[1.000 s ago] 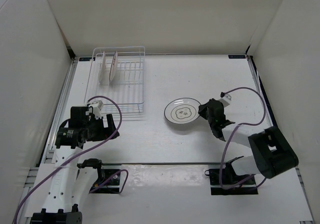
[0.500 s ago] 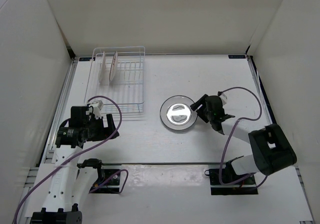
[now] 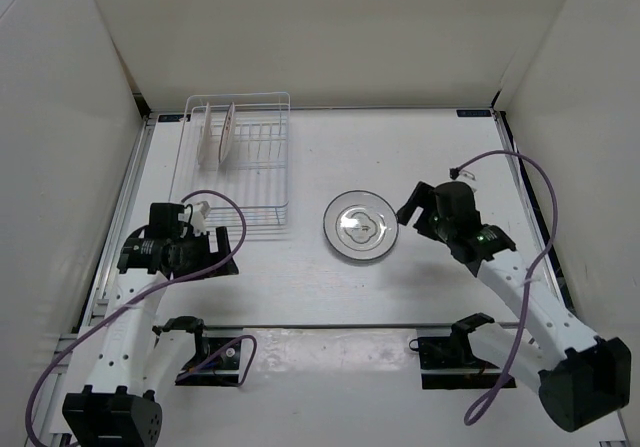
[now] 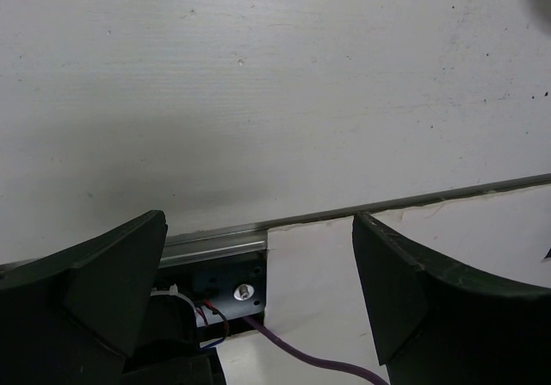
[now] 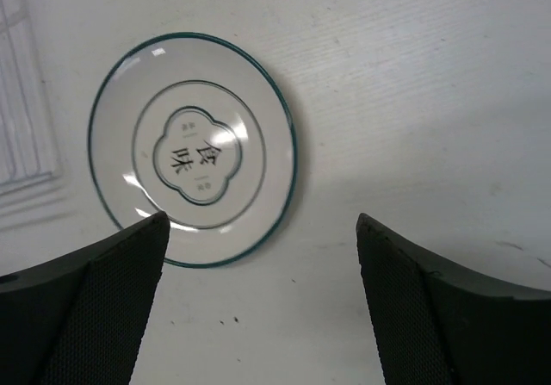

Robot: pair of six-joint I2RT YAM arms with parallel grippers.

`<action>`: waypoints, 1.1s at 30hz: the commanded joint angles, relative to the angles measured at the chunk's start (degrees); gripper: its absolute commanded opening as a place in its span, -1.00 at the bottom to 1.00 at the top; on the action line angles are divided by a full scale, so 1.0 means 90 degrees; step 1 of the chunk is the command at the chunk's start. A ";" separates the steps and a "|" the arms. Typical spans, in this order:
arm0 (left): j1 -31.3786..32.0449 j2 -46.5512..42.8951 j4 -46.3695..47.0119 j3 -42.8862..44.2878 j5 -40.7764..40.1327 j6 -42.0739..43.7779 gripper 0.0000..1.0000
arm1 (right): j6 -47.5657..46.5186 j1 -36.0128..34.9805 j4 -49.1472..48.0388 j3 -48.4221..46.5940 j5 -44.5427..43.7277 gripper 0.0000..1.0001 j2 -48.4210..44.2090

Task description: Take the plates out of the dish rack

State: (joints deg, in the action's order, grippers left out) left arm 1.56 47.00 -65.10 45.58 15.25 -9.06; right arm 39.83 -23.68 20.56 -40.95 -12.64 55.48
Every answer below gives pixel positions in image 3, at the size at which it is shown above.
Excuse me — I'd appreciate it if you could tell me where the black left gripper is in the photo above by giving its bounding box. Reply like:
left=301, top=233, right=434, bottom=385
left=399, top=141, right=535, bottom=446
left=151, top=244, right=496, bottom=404
left=173, top=226, right=238, bottom=282

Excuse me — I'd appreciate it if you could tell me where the white plate with dark rim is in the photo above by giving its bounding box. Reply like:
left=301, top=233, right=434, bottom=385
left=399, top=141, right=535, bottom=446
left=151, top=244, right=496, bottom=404
left=322, top=190, right=398, bottom=262

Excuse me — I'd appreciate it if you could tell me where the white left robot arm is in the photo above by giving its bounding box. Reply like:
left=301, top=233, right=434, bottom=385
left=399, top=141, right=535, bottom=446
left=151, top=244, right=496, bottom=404
left=62, top=201, right=239, bottom=446

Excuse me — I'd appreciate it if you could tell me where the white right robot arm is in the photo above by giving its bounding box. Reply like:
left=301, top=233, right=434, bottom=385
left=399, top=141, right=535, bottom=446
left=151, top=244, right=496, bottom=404
left=396, top=181, right=632, bottom=432

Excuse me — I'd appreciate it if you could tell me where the white plate middle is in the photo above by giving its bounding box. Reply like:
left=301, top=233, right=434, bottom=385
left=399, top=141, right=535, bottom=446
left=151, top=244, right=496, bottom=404
left=218, top=102, right=236, bottom=165

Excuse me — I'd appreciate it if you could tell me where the white plate far left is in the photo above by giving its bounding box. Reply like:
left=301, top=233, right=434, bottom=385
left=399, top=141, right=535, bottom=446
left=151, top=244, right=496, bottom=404
left=197, top=103, right=211, bottom=165

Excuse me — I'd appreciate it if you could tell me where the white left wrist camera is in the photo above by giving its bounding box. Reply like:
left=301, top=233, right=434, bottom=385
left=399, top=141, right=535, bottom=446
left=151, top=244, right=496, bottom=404
left=183, top=201, right=211, bottom=235

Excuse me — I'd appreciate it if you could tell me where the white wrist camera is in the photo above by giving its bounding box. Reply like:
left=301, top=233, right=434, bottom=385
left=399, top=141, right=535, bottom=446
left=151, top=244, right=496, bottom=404
left=449, top=167, right=477, bottom=182
left=183, top=201, right=211, bottom=235

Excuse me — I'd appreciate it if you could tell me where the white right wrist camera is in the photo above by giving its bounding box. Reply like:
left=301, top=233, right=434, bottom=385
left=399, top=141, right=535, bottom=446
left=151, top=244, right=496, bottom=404
left=449, top=167, right=477, bottom=182

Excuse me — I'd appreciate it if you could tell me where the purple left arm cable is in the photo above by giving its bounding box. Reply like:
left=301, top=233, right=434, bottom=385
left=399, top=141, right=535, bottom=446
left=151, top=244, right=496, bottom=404
left=25, top=189, right=258, bottom=446

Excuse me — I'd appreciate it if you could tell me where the white wire dish rack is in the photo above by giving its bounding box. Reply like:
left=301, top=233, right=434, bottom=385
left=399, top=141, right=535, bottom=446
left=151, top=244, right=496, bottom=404
left=170, top=92, right=291, bottom=230

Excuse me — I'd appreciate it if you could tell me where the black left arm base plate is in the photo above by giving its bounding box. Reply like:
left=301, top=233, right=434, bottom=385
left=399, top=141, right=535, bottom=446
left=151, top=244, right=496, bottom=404
left=175, top=337, right=241, bottom=387

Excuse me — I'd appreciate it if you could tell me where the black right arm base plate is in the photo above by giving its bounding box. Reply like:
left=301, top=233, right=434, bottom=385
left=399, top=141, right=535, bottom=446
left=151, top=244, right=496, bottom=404
left=408, top=336, right=500, bottom=391

